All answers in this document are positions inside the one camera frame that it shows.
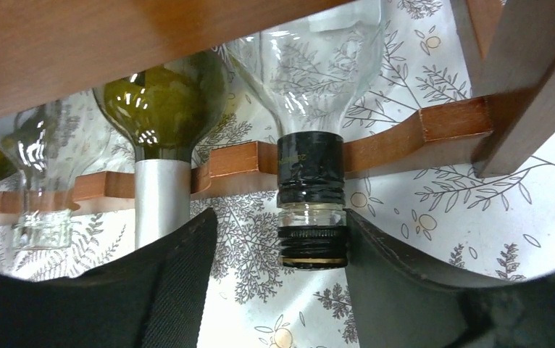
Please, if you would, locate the clear square glass bottle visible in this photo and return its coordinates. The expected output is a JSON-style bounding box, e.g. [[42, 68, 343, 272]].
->
[[0, 91, 111, 250]]

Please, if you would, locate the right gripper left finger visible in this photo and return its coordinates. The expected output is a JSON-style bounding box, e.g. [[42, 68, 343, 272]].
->
[[0, 209, 217, 347]]

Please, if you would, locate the brown wooden wine rack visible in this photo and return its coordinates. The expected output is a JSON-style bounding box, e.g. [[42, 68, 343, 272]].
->
[[0, 0, 555, 227]]

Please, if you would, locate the clear bottle black cap front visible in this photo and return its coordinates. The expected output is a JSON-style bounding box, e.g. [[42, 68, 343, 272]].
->
[[225, 1, 385, 270]]

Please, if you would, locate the green wine bottle silver neck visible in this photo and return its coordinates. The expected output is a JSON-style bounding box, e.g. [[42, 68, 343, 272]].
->
[[93, 50, 229, 249]]

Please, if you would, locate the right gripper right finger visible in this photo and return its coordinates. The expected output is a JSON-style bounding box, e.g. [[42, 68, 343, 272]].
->
[[346, 210, 555, 347]]

